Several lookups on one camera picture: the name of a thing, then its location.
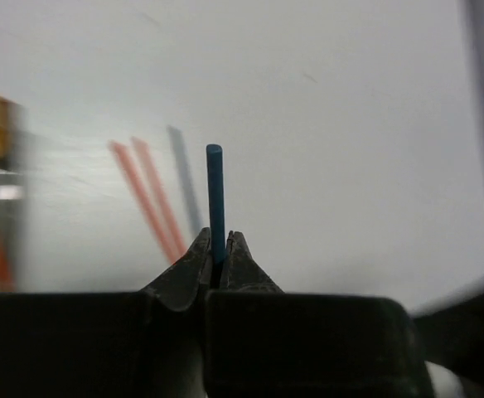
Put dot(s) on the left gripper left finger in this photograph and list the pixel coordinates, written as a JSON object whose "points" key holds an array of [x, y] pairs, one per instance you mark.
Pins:
{"points": [[177, 287]]}

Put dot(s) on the blue plastic knife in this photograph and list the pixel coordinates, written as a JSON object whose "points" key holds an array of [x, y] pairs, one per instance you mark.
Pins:
{"points": [[216, 201]]}

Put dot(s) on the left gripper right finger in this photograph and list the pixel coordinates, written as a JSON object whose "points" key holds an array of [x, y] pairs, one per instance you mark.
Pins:
{"points": [[240, 272]]}

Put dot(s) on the dark grey plastic container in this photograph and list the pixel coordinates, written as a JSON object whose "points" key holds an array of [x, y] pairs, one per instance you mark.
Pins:
{"points": [[12, 195]]}

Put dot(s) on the red chopstick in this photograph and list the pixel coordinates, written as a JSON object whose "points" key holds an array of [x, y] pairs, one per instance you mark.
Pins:
{"points": [[174, 236], [138, 184]]}

